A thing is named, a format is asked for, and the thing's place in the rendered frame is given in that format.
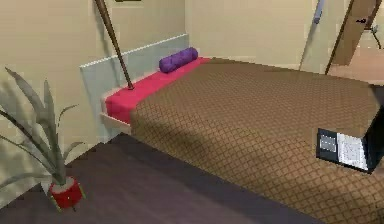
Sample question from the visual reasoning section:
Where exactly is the purple bolster pillow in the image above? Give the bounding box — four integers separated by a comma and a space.
158, 46, 200, 74

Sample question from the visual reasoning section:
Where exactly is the bed with brown quilted cover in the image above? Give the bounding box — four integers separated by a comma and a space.
79, 32, 384, 224

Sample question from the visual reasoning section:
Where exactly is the brown baseball bat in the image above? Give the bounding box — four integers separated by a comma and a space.
94, 0, 136, 91

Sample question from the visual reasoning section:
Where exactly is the house plant in red pot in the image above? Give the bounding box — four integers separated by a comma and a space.
0, 67, 87, 212

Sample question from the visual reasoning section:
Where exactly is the black open laptop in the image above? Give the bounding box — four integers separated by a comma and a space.
315, 84, 384, 174

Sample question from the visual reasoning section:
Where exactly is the brown room door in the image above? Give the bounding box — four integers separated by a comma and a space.
324, 0, 383, 75

